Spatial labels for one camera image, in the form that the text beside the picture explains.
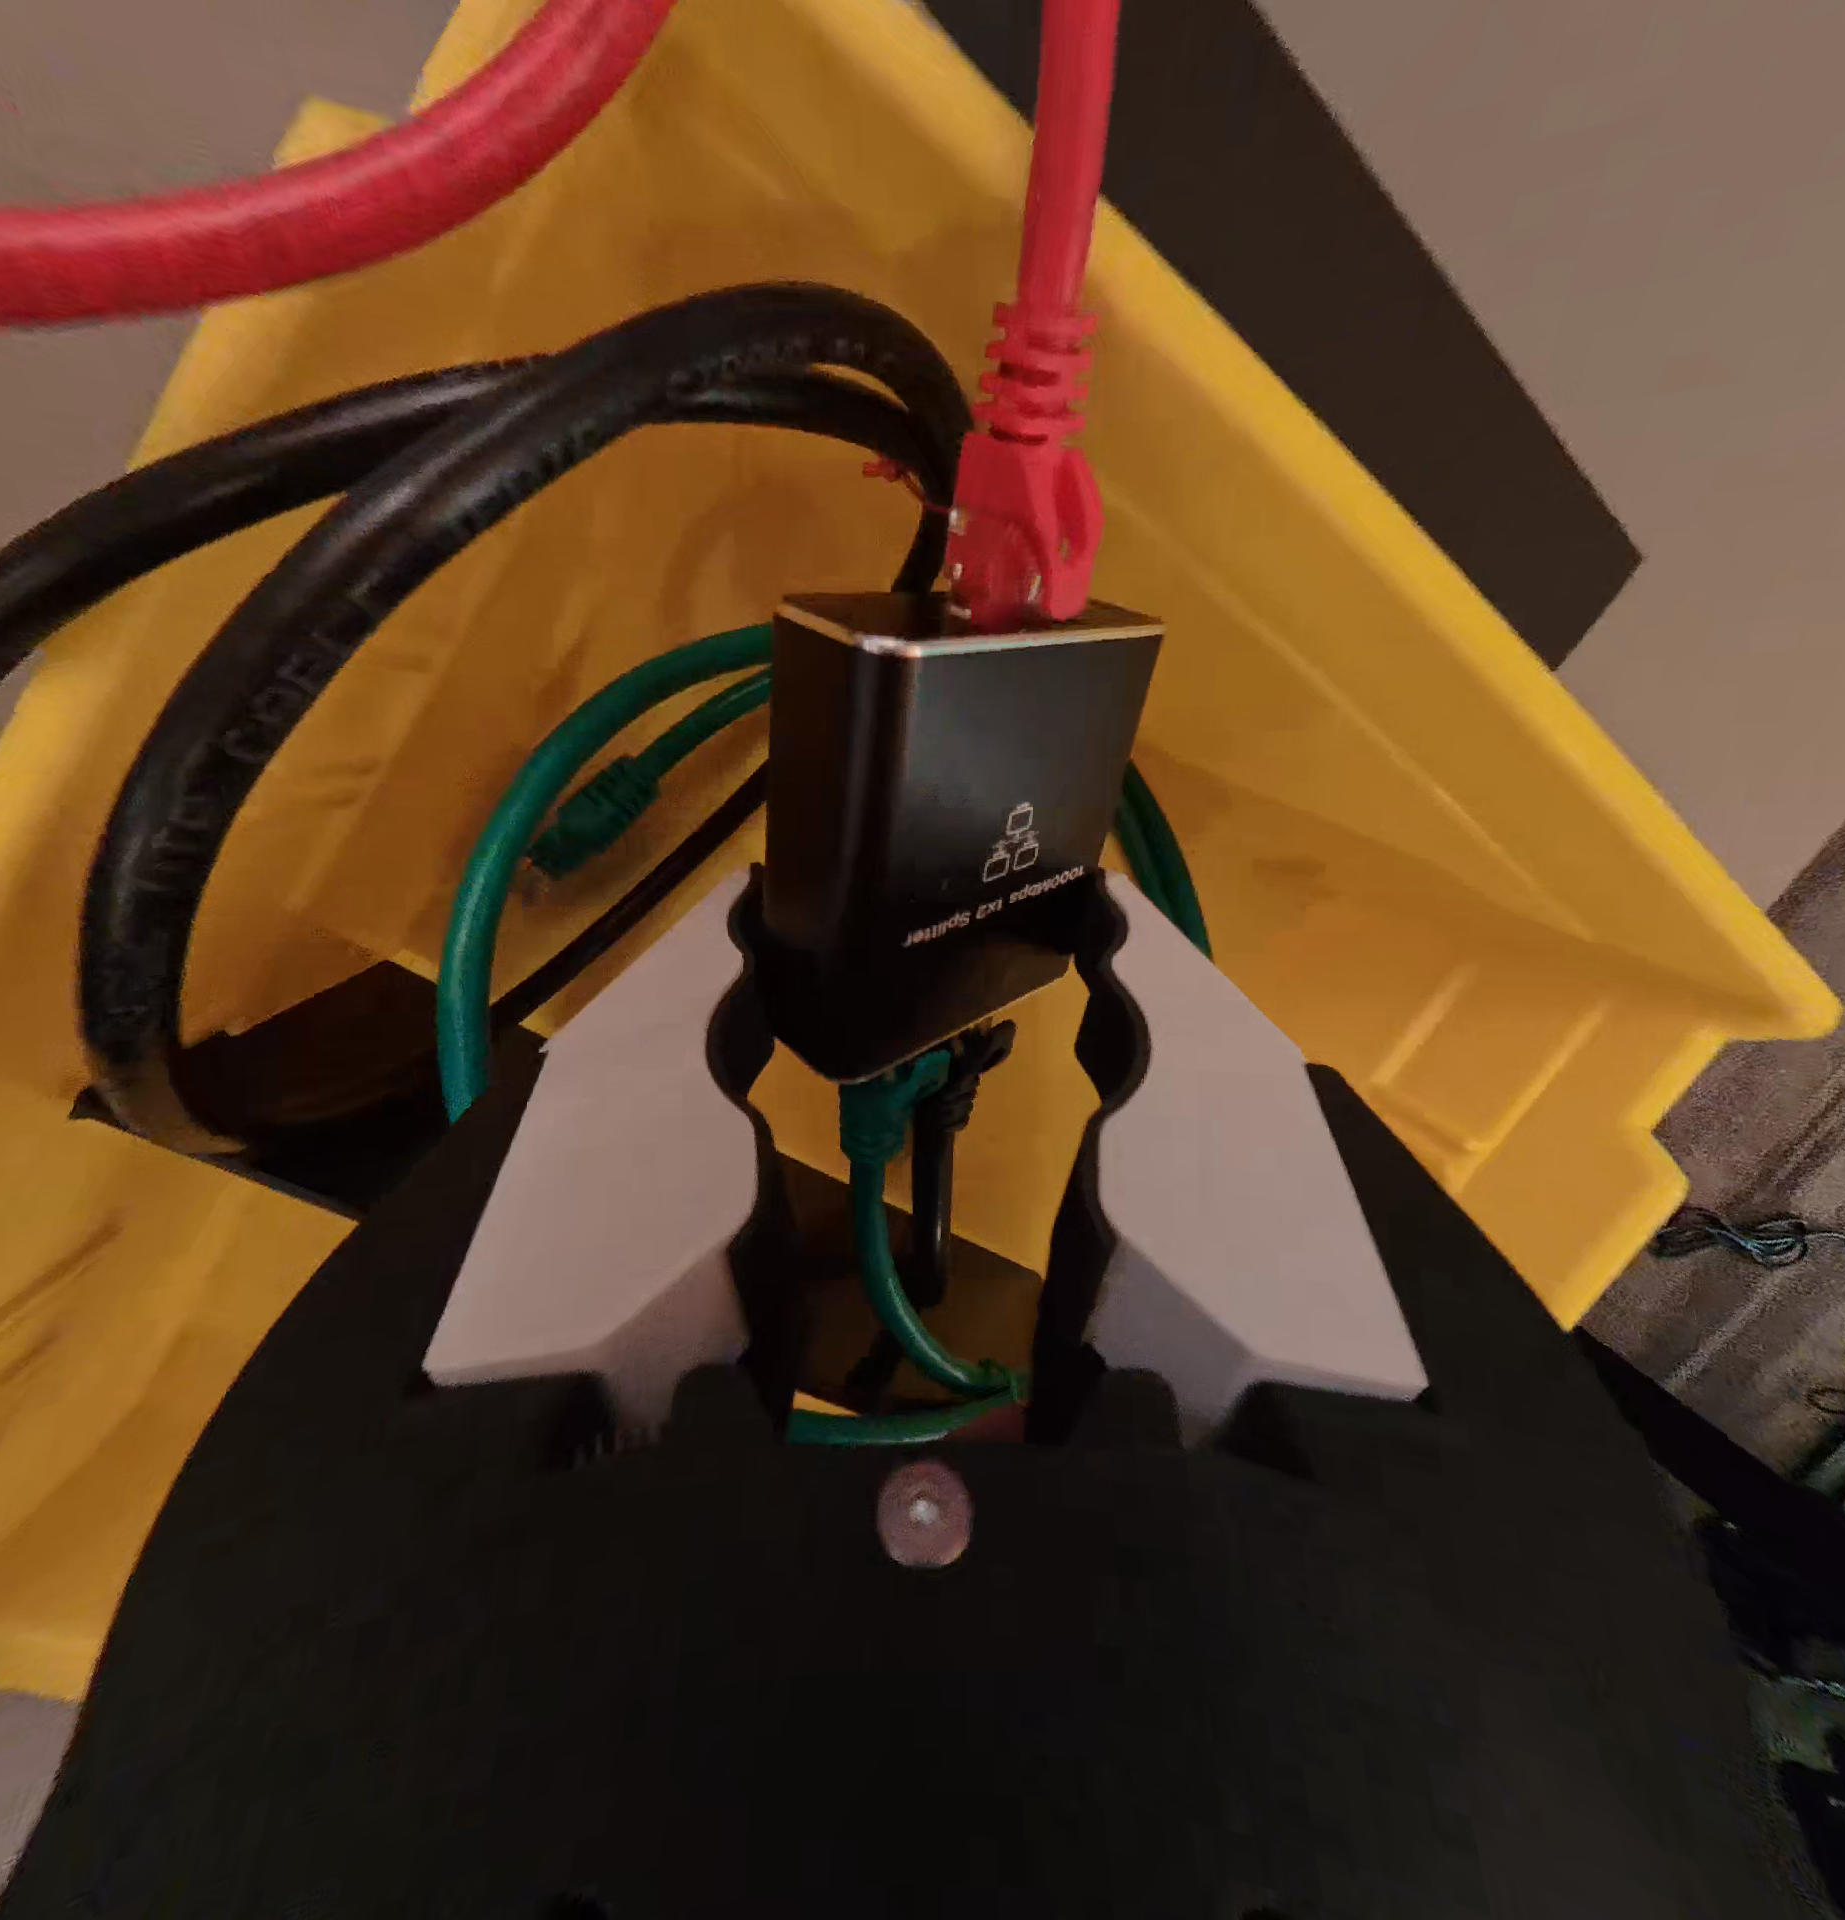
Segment black ethernet splitter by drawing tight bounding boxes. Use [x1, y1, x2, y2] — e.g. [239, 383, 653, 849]
[764, 592, 1168, 1081]

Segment red ethernet cable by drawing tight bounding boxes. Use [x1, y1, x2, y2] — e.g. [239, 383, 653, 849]
[0, 0, 1125, 623]

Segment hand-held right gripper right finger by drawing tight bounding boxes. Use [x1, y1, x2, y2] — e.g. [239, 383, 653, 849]
[1031, 868, 1429, 1444]

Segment black ethernet cable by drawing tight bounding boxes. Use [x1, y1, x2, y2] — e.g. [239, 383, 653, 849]
[0, 283, 1014, 1299]

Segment thin black cord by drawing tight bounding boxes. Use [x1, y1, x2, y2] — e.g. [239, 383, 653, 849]
[1649, 1206, 1845, 1412]

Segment green ethernet cable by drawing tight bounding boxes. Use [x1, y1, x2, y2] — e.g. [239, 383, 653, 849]
[440, 621, 1213, 1449]

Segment yellow plastic bin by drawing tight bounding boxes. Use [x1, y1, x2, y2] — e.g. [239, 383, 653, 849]
[0, 0, 1845, 1704]

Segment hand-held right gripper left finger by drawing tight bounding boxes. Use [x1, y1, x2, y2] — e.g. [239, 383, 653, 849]
[419, 870, 804, 1418]

